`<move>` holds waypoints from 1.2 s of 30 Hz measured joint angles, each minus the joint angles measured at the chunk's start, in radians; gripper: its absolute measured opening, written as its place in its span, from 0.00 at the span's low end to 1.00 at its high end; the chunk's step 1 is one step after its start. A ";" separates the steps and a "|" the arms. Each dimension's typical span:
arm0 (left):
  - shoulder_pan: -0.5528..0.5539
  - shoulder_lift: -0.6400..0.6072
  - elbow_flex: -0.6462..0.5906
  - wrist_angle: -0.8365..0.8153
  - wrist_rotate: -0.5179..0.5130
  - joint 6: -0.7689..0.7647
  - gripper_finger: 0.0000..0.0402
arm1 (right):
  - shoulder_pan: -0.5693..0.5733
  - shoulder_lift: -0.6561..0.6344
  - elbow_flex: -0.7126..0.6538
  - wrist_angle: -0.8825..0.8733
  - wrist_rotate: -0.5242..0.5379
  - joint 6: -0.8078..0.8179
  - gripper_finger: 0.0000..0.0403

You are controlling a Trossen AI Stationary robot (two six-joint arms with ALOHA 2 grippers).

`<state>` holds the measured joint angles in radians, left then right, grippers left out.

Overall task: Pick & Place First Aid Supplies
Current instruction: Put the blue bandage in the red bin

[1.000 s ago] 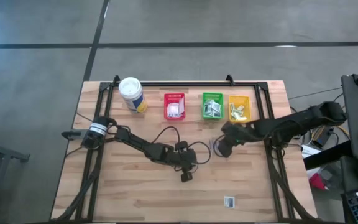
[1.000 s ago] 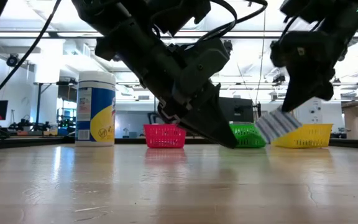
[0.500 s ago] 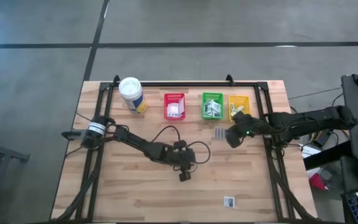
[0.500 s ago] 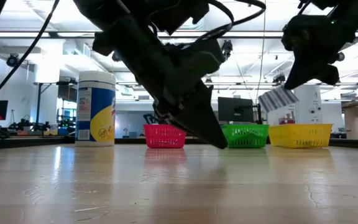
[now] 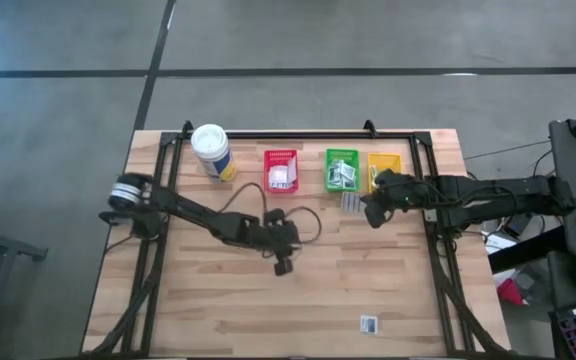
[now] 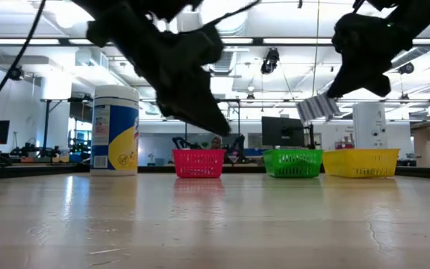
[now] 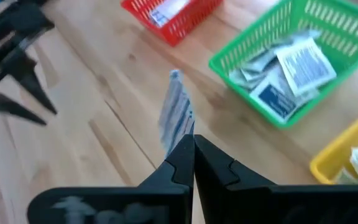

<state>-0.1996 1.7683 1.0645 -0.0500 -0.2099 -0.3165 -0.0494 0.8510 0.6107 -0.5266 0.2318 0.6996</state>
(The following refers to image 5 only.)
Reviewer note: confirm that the dark metal floor stand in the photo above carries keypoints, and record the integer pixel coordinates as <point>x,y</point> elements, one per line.
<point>13,246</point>

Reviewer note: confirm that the white paper sheet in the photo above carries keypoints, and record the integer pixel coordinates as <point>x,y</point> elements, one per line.
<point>495,243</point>

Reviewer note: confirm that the black power brick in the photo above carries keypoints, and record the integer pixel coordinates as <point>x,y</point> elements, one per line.
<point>517,225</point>

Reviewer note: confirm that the white gauze pad packet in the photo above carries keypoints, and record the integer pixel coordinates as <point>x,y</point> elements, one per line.
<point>278,175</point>

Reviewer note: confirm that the white alcohol prep pad packet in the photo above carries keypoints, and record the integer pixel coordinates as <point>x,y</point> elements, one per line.
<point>369,324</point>
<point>350,185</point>
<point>335,171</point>
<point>337,184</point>
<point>348,172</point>

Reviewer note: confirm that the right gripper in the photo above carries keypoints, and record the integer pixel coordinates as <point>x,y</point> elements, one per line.
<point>395,192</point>

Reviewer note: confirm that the blue striped bandage wrapper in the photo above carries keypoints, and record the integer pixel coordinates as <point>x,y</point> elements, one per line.
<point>352,202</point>
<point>280,186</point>
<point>292,170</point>

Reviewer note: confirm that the wipes canister with white lid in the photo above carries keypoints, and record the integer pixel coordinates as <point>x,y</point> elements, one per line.
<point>210,147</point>

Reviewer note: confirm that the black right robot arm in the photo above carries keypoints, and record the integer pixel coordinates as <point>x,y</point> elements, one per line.
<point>493,192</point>

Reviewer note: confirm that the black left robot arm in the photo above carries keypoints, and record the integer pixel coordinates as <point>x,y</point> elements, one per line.
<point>203,215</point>

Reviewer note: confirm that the green plastic basket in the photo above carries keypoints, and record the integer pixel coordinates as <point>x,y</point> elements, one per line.
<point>342,154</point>

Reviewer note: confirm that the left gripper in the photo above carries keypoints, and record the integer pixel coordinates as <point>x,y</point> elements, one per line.
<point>280,235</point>

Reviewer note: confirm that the red plastic basket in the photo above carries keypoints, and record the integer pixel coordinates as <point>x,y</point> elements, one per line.
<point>278,156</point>

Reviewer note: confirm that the yellow plastic basket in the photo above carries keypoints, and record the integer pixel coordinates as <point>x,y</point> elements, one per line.
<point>388,161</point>

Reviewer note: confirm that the small green print bandage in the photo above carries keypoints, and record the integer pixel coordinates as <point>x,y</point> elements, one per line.
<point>373,176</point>

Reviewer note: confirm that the red object on floor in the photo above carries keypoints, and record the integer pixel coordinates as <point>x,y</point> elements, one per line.
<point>510,292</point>

